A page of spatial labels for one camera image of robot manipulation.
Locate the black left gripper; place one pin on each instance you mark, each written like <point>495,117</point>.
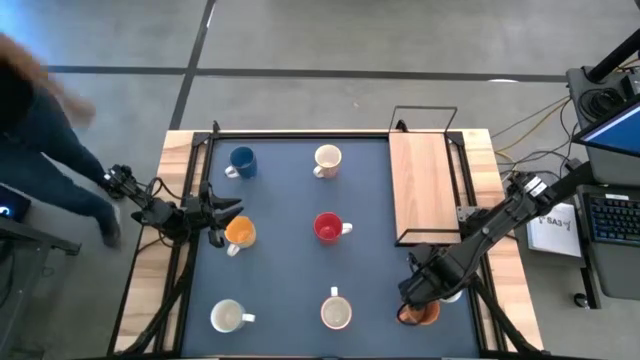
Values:
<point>200,212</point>

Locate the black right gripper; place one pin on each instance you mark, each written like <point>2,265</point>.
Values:
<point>430,277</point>

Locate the plain orange mug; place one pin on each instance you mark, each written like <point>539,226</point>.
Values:
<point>430,316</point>

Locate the grey diamond-patterned mug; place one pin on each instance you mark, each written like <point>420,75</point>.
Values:
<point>336,312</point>

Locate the green lattice-patterned mug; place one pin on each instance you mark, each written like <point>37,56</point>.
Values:
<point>227,316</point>

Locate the red floral-patterned cream mug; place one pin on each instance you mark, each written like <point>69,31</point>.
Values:
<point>328,159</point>

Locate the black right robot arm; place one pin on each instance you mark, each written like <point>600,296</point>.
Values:
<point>500,220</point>

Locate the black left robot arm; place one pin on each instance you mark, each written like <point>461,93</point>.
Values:
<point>160,217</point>

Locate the blue-grey table mat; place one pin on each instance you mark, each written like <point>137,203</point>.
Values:
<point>290,270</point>

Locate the white paper sign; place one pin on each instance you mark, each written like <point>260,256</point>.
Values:
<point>555,235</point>

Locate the laptop computer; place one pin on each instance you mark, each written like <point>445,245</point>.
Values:
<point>615,270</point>

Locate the person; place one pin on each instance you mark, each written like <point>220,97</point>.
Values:
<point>45,145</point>

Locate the black keyboard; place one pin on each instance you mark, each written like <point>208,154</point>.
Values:
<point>612,217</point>

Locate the grey side table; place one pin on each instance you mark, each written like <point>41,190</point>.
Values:
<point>30,235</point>

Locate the dark device with blue light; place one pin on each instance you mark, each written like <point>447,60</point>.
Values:
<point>12,202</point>

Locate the computer monitor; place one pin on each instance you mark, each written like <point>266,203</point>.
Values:
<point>617,132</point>

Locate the black pole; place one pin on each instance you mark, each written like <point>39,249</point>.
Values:
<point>615,60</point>

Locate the wooden shelf with black frame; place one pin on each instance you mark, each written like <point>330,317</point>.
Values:
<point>422,185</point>

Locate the black metal table frame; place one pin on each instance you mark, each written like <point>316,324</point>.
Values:
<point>300,135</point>

